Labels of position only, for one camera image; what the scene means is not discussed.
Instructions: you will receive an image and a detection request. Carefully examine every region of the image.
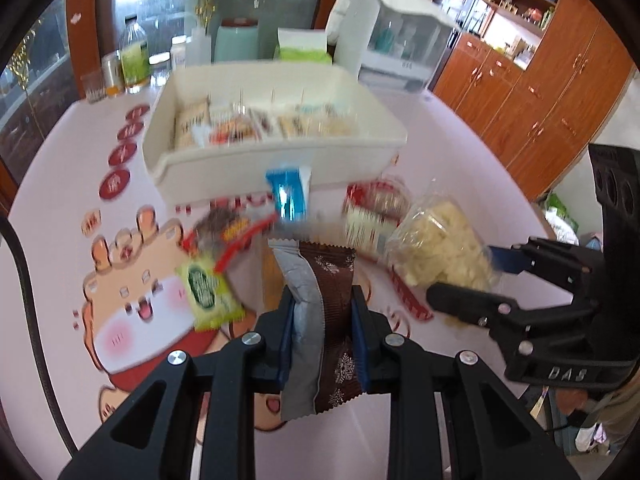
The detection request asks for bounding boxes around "green tissue pack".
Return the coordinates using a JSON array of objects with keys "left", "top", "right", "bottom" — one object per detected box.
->
[{"left": 274, "top": 29, "right": 333, "bottom": 65}]

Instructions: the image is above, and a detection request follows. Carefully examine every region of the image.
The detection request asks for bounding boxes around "blue candy packet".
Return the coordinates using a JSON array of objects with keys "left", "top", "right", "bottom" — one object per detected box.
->
[{"left": 265, "top": 165, "right": 313, "bottom": 221}]

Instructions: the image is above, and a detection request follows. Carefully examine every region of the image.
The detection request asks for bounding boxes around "small glass jar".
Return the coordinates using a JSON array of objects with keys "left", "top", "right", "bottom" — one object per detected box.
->
[{"left": 149, "top": 52, "right": 172, "bottom": 86}]

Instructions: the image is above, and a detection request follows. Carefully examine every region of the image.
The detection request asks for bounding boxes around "small glass cup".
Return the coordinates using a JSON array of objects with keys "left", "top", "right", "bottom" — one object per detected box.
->
[{"left": 80, "top": 71, "right": 106, "bottom": 105}]

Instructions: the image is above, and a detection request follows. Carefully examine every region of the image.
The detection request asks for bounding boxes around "silver and orange can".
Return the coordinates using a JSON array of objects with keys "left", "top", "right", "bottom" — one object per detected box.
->
[{"left": 101, "top": 52, "right": 123, "bottom": 98}]

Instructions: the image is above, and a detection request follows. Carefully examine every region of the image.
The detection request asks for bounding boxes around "brown snowflake snack packet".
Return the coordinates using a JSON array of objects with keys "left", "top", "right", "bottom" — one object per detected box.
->
[{"left": 267, "top": 239, "right": 368, "bottom": 421}]

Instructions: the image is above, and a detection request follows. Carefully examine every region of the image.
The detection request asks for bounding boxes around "white squeeze bottle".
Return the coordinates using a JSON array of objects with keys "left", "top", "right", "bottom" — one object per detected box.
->
[{"left": 185, "top": 25, "right": 213, "bottom": 67}]

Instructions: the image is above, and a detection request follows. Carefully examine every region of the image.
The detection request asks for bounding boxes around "clear bag of pale crisps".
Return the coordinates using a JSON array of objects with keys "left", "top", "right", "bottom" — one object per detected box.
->
[{"left": 385, "top": 192, "right": 501, "bottom": 333}]

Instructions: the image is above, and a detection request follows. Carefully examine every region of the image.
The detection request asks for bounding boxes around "wooden cabinet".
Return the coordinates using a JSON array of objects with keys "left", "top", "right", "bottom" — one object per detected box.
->
[{"left": 432, "top": 0, "right": 638, "bottom": 201}]

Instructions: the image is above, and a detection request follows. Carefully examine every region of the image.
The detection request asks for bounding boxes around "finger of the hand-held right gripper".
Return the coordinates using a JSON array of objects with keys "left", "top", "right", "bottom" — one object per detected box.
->
[
  {"left": 487, "top": 237, "right": 598, "bottom": 292},
  {"left": 426, "top": 282, "right": 598, "bottom": 366}
]

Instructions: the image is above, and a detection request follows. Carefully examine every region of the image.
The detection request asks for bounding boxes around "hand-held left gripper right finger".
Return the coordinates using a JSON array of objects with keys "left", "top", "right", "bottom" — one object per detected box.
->
[{"left": 350, "top": 285, "right": 566, "bottom": 480}]

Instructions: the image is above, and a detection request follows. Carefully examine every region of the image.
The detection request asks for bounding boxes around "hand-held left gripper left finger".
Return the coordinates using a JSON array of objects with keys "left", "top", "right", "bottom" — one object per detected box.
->
[{"left": 57, "top": 285, "right": 296, "bottom": 480}]

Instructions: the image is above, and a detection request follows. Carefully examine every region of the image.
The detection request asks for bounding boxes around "clear bottle with green label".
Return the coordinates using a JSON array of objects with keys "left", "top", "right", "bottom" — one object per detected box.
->
[{"left": 118, "top": 16, "right": 151, "bottom": 95}]

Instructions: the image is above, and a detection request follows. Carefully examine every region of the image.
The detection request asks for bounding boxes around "red-edged dark candy packet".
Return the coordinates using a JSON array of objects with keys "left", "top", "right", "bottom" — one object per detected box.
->
[{"left": 182, "top": 207, "right": 281, "bottom": 273}]

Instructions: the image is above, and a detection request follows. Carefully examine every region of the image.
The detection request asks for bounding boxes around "large clear cake packet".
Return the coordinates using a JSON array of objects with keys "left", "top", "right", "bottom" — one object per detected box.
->
[{"left": 272, "top": 102, "right": 361, "bottom": 138}]

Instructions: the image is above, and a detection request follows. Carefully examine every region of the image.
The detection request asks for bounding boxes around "green snack packet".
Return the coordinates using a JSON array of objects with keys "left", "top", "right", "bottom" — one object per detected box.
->
[{"left": 177, "top": 255, "right": 246, "bottom": 333}]

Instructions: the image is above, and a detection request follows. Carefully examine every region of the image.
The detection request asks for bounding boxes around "white plastic bin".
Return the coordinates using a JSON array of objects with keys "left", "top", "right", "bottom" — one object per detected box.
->
[{"left": 142, "top": 62, "right": 408, "bottom": 206}]

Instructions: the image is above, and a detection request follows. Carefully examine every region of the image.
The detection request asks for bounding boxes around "cream snack packet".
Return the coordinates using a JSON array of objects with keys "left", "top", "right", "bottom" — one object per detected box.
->
[{"left": 342, "top": 200, "right": 401, "bottom": 261}]

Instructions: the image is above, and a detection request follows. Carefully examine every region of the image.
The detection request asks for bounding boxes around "teal canister with brown lid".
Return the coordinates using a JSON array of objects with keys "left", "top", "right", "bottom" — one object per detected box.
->
[{"left": 214, "top": 19, "right": 261, "bottom": 63}]

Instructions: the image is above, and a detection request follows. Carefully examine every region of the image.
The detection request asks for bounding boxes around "white countertop cabinet appliance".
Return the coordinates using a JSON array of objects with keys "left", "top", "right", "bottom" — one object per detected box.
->
[{"left": 325, "top": 0, "right": 463, "bottom": 92}]

